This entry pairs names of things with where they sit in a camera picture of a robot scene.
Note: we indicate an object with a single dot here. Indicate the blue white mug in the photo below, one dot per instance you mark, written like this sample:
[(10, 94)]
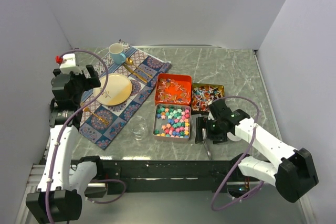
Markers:
[(116, 52)]

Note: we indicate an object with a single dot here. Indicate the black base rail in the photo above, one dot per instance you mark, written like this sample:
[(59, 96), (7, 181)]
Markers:
[(149, 176)]

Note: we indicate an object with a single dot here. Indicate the orange candy tin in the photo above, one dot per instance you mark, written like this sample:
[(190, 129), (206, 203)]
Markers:
[(173, 89)]

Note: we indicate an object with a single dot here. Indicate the gold lollipop tin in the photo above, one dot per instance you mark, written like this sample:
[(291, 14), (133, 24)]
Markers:
[(204, 94)]

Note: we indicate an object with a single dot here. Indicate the clear glass jar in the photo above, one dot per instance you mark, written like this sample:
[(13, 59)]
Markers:
[(138, 127)]

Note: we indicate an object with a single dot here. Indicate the pink star candy tin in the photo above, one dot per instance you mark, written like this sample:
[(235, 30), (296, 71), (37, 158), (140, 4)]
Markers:
[(172, 123)]

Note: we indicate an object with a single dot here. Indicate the gold fork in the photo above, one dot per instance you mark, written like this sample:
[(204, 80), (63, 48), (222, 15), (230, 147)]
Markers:
[(104, 121)]

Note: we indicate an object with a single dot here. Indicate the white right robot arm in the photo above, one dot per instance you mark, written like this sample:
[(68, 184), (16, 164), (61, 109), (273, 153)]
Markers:
[(290, 170)]

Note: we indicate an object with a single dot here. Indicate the gold spoon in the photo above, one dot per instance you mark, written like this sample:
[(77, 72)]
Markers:
[(131, 63)]

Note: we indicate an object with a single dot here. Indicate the patterned blue placemat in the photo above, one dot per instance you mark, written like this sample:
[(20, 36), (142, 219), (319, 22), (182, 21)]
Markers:
[(118, 115)]

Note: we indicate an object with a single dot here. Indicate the aluminium frame rail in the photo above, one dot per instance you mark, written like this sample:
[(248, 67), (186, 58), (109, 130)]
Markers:
[(35, 175)]

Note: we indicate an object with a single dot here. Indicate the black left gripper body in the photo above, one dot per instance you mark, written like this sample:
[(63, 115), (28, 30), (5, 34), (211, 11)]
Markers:
[(81, 84)]

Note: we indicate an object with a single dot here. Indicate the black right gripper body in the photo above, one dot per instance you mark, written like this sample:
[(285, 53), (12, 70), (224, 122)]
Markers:
[(214, 131)]

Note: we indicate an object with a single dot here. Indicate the cream floral plate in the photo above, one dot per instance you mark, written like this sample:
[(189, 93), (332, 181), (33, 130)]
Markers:
[(117, 91)]

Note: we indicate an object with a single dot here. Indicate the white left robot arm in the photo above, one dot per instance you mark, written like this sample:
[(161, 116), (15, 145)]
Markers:
[(59, 195)]

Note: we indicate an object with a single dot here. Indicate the silver metal scoop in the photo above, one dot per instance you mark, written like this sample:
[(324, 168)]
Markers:
[(206, 146)]

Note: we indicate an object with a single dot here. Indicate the gold knife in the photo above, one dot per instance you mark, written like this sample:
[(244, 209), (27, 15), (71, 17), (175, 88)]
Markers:
[(134, 73)]

